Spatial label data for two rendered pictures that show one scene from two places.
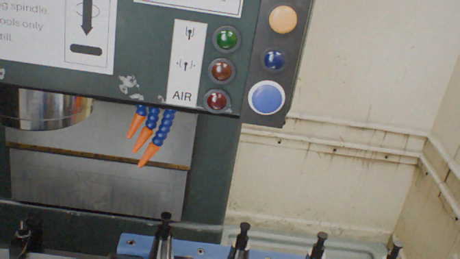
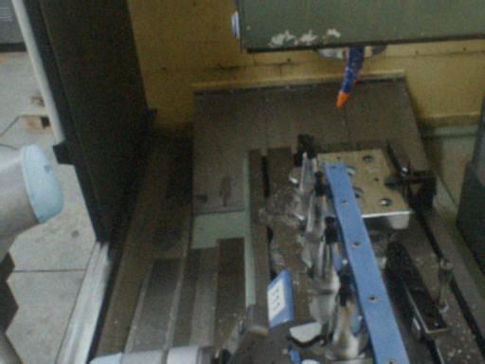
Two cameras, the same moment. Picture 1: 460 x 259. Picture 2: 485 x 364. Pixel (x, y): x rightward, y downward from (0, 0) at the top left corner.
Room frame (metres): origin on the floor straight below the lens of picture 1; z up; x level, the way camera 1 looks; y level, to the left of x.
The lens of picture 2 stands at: (0.53, -0.71, 1.79)
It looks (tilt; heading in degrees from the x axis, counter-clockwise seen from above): 32 degrees down; 90
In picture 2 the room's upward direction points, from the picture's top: 2 degrees counter-clockwise
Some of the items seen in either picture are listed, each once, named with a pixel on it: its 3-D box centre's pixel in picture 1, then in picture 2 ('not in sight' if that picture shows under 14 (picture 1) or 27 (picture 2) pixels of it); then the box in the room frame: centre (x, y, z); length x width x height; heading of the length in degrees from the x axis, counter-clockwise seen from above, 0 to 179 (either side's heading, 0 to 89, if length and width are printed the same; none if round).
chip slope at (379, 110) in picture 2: not in sight; (310, 151); (0.60, 0.94, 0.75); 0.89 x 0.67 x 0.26; 4
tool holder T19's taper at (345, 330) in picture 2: not in sight; (344, 317); (0.59, -0.27, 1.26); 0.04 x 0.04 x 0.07
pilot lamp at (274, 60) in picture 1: (274, 59); not in sight; (0.46, -0.03, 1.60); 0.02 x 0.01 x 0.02; 94
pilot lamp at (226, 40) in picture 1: (226, 39); not in sight; (0.46, 0.02, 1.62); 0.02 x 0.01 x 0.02; 94
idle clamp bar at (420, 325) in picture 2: not in sight; (411, 292); (0.77, 0.07, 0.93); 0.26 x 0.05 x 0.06; 99
